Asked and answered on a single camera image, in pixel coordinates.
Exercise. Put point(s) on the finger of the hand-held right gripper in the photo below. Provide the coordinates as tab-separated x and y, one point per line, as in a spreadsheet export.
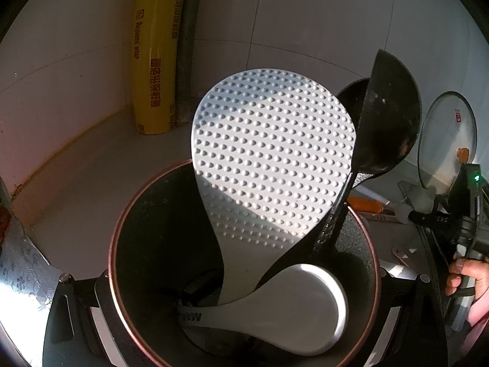
431	218

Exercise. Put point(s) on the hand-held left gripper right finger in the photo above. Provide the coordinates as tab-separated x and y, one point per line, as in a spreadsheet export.
405	302

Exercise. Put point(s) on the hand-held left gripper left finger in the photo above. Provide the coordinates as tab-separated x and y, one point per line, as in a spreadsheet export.
82	294

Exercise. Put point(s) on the red cylindrical holder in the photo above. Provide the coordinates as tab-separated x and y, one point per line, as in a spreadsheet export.
160	229

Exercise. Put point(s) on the large black ladle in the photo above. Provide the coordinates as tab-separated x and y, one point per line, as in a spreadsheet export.
389	122

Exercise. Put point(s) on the white printed rice spoon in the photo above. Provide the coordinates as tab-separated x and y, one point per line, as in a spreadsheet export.
298	306

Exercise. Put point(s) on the white dotted rice paddle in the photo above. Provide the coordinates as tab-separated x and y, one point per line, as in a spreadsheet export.
275	141

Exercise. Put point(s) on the person's right forearm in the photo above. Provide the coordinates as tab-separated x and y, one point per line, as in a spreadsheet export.
477	321

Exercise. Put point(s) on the person's right hand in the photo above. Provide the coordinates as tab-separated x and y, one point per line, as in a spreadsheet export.
479	275

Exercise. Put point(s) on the stainless gas stove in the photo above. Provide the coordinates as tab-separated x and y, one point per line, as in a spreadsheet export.
407	189

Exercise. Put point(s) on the silver foil sheet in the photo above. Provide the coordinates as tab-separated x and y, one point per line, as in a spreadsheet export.
19	267

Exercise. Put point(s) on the glass pot lid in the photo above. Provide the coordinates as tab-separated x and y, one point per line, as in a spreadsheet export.
443	130

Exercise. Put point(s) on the yellow cling wrap box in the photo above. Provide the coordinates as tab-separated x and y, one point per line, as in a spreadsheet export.
156	53

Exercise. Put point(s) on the grey pipe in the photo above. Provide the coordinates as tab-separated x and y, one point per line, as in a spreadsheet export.
187	53

